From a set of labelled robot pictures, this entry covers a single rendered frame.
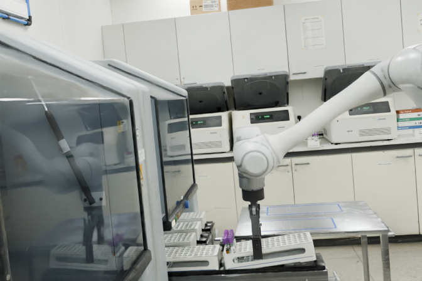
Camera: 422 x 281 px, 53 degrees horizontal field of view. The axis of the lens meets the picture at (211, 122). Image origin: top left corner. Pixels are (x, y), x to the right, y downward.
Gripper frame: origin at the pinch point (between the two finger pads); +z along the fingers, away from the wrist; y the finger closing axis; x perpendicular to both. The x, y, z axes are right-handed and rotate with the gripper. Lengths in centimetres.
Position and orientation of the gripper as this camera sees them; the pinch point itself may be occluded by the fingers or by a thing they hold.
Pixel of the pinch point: (257, 247)
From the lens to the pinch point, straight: 149.3
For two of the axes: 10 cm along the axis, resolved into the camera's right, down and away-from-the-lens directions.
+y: 1.1, -0.6, 9.9
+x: -9.9, 0.8, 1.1
